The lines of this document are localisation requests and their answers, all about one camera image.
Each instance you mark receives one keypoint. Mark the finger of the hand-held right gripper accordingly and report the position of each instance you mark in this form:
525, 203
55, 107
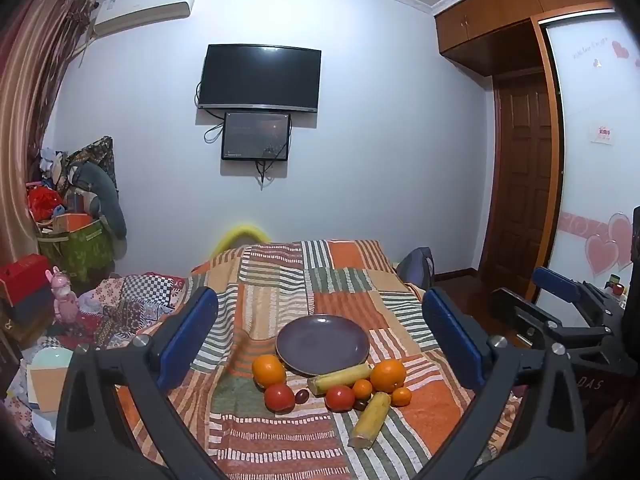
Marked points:
555, 280
520, 310

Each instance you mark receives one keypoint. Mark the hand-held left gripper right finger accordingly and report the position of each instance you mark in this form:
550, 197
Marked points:
455, 340

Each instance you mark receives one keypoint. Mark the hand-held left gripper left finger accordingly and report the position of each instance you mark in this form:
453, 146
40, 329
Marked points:
190, 335

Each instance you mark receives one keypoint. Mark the large stickered orange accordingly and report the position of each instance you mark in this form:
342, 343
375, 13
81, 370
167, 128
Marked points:
388, 375

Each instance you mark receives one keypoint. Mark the small mandarin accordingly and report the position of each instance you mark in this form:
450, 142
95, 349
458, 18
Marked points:
401, 396
362, 388

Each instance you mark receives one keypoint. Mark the red tomato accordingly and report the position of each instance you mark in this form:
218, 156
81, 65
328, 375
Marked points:
340, 398
279, 397

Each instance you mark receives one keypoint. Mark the dark red grape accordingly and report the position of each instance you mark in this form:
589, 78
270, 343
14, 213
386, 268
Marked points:
301, 396
361, 404

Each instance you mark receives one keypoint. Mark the dark purple plate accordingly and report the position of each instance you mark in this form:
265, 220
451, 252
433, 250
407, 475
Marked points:
320, 345

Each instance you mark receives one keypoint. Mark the floral checkered quilt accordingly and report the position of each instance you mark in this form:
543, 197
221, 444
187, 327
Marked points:
140, 290

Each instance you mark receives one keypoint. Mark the blue grey backpack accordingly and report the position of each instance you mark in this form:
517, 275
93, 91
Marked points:
415, 265

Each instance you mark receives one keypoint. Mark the white heart-print wardrobe door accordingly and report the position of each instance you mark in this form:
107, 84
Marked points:
590, 185

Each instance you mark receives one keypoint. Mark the yellow curved tube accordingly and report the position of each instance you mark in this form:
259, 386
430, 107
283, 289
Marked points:
240, 232

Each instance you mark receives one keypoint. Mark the brown wooden door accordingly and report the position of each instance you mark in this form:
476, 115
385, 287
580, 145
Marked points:
520, 160

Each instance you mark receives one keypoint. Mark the orange green patchwork blanket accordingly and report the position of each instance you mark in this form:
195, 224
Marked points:
350, 270

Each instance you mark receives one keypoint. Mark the pink plush toy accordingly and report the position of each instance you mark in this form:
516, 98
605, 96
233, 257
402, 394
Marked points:
62, 295

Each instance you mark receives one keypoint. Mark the green patterned storage box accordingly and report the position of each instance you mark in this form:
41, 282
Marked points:
80, 252

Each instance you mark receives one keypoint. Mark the pale green bowl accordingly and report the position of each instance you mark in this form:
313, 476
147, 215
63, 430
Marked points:
50, 360

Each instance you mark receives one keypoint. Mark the white paper notice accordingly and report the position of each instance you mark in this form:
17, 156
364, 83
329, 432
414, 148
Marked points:
602, 131

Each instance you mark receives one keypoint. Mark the orange cardboard box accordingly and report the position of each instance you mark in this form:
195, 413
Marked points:
75, 222

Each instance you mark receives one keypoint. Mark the grey plush shark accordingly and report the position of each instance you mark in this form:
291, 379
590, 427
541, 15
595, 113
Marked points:
100, 190

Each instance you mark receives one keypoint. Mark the red box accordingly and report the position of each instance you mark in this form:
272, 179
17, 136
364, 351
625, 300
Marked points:
22, 272

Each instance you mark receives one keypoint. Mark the red cloth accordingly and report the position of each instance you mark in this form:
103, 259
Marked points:
42, 202

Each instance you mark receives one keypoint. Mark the dark floral cushion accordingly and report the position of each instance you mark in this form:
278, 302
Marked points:
97, 150

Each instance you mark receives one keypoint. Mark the wooden overhead cabinet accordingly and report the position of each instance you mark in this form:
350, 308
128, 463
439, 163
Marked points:
500, 15

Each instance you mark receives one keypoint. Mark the striped brown curtain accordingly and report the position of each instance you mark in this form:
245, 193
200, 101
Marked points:
25, 110

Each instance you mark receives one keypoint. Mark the white air conditioner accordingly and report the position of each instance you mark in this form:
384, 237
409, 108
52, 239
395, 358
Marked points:
145, 12

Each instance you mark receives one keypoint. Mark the small black wall monitor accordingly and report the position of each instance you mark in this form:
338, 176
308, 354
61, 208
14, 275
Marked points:
255, 135

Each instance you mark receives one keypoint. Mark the black wall television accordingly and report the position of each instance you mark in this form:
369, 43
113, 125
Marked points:
260, 77

